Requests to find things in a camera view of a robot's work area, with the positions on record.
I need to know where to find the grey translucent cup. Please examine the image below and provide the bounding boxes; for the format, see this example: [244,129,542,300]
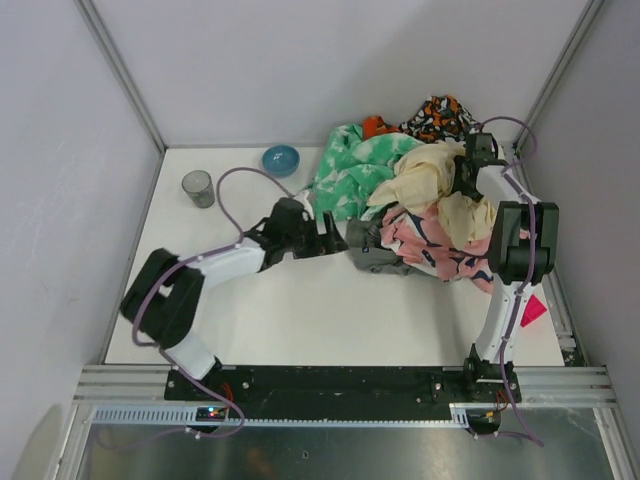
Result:
[181,170,215,209]

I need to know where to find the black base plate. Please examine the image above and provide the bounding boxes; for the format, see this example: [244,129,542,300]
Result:
[164,364,524,421]

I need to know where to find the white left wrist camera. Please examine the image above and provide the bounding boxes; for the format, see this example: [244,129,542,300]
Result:
[293,188,315,220]

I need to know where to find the red orange cloth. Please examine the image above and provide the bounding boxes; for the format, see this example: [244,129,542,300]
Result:
[362,116,401,140]

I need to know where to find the left aluminium frame post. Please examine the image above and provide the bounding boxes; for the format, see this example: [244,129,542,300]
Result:
[73,0,167,155]

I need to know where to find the grey cloth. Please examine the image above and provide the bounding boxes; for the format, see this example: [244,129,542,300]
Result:
[345,218,426,276]

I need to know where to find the cream yellow cloth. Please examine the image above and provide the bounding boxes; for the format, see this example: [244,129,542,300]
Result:
[367,141,496,250]

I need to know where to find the green white tie-dye cloth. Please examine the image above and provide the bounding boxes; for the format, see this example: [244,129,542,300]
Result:
[308,124,423,222]

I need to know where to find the blue ceramic bowl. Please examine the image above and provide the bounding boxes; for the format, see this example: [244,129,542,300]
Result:
[261,145,300,178]

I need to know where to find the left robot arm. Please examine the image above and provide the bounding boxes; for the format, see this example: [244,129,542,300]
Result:
[119,198,348,380]

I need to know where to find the orange black patterned cloth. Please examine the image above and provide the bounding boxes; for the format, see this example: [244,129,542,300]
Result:
[399,95,477,143]

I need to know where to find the magenta pink block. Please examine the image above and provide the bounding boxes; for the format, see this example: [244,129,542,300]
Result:
[520,295,548,328]

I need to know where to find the slotted cable duct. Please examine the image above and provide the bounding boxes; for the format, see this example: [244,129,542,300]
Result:
[89,402,506,432]

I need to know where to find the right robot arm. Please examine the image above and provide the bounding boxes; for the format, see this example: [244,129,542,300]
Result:
[311,125,559,402]

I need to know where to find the aluminium frame post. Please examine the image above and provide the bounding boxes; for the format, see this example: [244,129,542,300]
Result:
[73,0,167,155]
[525,0,608,127]

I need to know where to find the pink navy floral cloth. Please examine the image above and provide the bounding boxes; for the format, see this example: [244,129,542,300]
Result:
[380,204,494,295]

